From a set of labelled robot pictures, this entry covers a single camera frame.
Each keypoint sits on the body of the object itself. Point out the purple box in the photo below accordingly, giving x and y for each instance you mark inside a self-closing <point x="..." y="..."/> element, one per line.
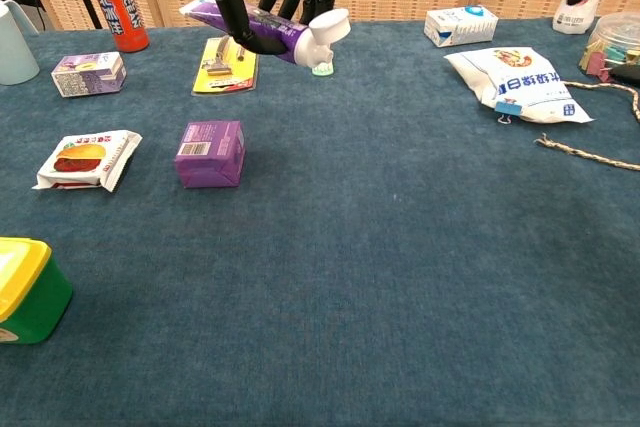
<point x="207" y="162"/>

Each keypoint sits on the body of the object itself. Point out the light blue plastic cup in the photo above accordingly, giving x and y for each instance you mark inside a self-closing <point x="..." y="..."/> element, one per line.
<point x="15" y="52"/>

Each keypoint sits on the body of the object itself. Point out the blue binder clip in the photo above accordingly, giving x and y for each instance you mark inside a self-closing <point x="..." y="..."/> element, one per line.
<point x="508" y="107"/>

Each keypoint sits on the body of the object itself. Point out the purple white toothpaste tube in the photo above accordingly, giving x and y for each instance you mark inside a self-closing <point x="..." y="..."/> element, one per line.
<point x="312" y="49"/>

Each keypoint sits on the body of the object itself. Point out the razor on yellow card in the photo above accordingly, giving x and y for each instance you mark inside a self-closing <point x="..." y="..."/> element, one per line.
<point x="225" y="82"/>

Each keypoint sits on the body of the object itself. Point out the small purple white carton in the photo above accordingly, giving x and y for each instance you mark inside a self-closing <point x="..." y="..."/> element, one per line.
<point x="87" y="74"/>

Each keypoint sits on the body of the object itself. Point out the white powder bag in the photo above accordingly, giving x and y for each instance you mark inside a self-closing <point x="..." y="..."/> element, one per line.
<point x="525" y="82"/>

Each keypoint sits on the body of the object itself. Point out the orange soda can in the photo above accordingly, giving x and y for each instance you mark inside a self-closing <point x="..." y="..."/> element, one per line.
<point x="120" y="12"/>

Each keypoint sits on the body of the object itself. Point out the clear jar of binder clips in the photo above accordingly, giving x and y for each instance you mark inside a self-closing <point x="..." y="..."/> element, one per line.
<point x="615" y="42"/>

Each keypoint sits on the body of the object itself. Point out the yellow lidded green container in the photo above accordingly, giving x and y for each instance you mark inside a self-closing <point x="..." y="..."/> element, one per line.
<point x="35" y="297"/>

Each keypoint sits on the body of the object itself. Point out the burger snack packet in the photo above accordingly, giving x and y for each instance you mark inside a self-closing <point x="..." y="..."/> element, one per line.
<point x="80" y="159"/>

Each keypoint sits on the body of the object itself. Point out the white blue milk carton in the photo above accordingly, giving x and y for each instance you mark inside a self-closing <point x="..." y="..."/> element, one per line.
<point x="460" y="27"/>

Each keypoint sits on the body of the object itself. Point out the green plastic brush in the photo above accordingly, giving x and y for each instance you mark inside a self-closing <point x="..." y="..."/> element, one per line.
<point x="322" y="71"/>

